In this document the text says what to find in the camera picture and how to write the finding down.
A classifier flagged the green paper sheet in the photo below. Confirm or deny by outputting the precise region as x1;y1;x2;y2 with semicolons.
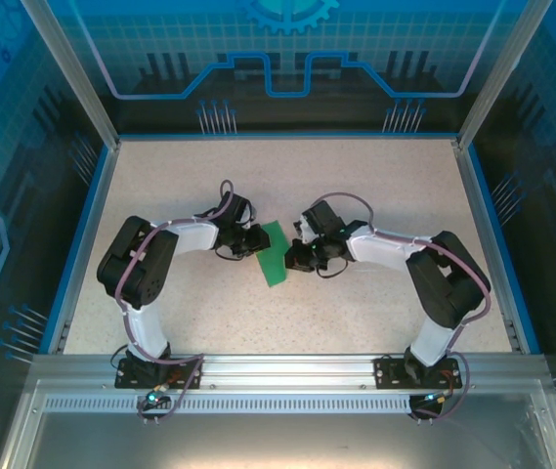
254;220;289;289

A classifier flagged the grey metal shelf panel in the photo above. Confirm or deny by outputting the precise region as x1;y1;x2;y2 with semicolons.
0;378;556;469

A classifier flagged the left circuit board green light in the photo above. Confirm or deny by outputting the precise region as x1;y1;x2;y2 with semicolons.
144;387;170;410

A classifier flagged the aluminium mounting rail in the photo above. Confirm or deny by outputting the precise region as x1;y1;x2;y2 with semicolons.
30;354;550;392

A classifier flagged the slotted grey cable duct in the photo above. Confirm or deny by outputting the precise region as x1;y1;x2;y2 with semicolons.
42;396;537;415

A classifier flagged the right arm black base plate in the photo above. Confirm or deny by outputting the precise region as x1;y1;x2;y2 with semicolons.
374;356;463;391

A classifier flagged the left aluminium side rail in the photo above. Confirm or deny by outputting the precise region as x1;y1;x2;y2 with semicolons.
45;139;122;356

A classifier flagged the aluminium side rail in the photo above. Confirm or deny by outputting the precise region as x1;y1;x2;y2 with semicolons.
45;139;122;356
452;138;528;354

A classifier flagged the right aluminium side rail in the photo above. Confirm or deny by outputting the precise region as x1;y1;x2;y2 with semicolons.
452;138;528;354

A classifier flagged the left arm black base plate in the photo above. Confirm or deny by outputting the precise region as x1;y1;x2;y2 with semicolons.
114;358;204;391

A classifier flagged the left aluminium frame post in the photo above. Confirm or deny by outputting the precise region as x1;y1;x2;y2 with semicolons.
20;0;122;150

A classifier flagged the aluminium frame post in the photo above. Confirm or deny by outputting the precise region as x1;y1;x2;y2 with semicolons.
20;0;122;150
454;0;556;151

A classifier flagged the right aluminium frame post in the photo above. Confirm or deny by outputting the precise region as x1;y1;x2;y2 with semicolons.
454;0;556;151

